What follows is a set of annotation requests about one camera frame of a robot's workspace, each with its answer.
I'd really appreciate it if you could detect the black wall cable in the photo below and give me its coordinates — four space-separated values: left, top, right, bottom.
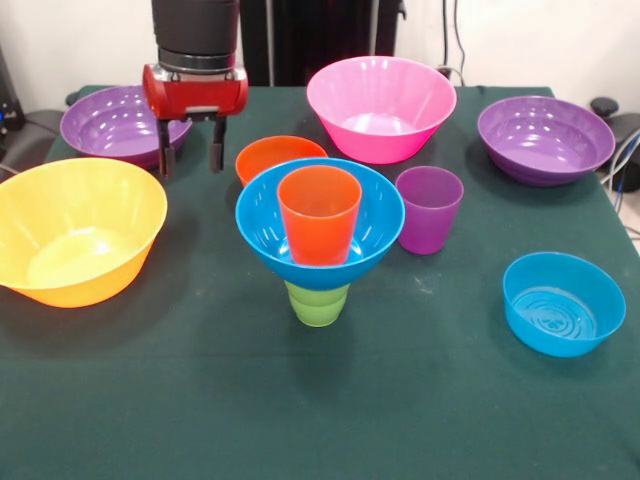
441 0 450 69

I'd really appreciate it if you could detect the blue cable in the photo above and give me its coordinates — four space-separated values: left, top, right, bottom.
612 127 640 195

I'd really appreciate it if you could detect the grey wall cable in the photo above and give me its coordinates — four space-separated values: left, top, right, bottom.
452 0 467 79

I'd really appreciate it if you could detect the deep blue plastic bowl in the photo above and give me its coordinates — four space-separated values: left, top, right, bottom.
235 157 406 292

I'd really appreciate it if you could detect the white cable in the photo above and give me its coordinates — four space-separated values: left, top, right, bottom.
599 129 640 187

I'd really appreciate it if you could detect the purple plastic bowl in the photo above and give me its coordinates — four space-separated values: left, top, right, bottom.
59 84 195 170
476 95 617 187

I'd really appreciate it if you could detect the orange plastic bowl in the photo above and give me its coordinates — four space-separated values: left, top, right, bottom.
234 135 330 189

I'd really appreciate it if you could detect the orange plastic cup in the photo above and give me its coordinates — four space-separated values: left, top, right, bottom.
277 165 363 266

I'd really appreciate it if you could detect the yellow plastic bowl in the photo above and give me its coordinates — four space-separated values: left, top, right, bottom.
0 157 169 309

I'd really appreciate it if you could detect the purple plastic cup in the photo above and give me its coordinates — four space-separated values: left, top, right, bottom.
398 165 465 256

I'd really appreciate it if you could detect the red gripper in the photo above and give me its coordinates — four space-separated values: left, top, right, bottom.
142 63 250 179

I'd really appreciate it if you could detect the low blue plastic bowl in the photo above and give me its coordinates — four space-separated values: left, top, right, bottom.
502 251 627 358

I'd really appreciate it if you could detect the green plastic cup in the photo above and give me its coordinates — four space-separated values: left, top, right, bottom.
283 278 351 329

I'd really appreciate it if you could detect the dark green table cloth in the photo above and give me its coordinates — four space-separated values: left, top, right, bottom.
0 84 640 480

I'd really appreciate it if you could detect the black round knob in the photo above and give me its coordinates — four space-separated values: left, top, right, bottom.
589 97 621 120

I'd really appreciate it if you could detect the black device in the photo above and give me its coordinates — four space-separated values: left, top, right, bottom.
0 44 26 135

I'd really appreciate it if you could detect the pink plastic bowl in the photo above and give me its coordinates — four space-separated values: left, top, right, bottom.
306 55 458 165

